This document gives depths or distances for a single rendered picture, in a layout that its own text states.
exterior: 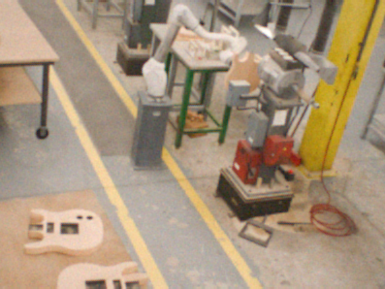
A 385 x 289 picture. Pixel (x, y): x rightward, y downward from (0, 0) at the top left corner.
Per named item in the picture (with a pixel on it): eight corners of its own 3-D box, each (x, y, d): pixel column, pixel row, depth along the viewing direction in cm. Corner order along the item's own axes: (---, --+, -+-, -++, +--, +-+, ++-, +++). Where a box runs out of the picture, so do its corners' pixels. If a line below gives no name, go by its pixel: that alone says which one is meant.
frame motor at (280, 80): (302, 101, 483) (310, 72, 471) (274, 102, 472) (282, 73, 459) (276, 79, 514) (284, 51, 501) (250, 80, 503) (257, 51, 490)
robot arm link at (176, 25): (143, 82, 537) (137, 72, 555) (158, 87, 545) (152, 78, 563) (180, 6, 509) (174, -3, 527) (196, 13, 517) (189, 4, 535)
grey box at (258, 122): (262, 146, 501) (277, 88, 474) (251, 147, 497) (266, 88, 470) (253, 137, 513) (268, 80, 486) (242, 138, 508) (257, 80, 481)
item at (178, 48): (228, 132, 617) (243, 65, 579) (176, 136, 592) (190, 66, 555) (203, 105, 664) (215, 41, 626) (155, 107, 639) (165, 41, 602)
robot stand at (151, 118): (134, 170, 557) (144, 104, 522) (128, 154, 579) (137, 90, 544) (162, 170, 566) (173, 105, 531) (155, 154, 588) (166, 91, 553)
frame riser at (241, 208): (293, 215, 538) (300, 193, 525) (235, 224, 511) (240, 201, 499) (265, 183, 576) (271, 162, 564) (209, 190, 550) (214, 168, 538)
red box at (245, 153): (255, 183, 515) (265, 147, 497) (242, 185, 509) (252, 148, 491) (241, 168, 534) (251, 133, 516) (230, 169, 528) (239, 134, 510)
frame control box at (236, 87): (257, 119, 498) (265, 92, 485) (236, 121, 488) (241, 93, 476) (243, 106, 516) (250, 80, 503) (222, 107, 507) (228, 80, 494)
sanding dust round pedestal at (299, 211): (375, 226, 545) (377, 223, 543) (239, 249, 483) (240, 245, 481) (291, 144, 656) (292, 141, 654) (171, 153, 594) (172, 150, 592)
